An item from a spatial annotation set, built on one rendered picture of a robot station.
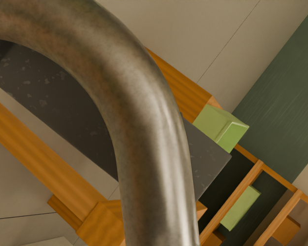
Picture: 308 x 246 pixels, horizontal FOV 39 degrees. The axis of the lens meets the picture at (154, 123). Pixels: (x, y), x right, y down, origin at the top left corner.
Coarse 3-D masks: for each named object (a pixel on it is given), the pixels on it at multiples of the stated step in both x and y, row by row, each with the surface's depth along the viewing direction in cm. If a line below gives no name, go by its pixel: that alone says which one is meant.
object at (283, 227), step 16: (256, 160) 545; (256, 176) 557; (272, 176) 536; (240, 192) 545; (256, 192) 544; (224, 208) 544; (240, 208) 547; (288, 208) 522; (208, 224) 546; (224, 224) 550; (272, 224) 525; (288, 224) 530; (208, 240) 555; (288, 240) 528
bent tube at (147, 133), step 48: (0, 0) 16; (48, 0) 16; (48, 48) 17; (96, 48) 16; (144, 48) 17; (96, 96) 17; (144, 96) 16; (144, 144) 16; (144, 192) 16; (192, 192) 17; (144, 240) 16; (192, 240) 16
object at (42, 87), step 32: (0, 64) 21; (32, 64) 21; (32, 96) 21; (64, 96) 21; (64, 128) 21; (96, 128) 21; (192, 128) 21; (96, 160) 21; (192, 160) 21; (224, 160) 21
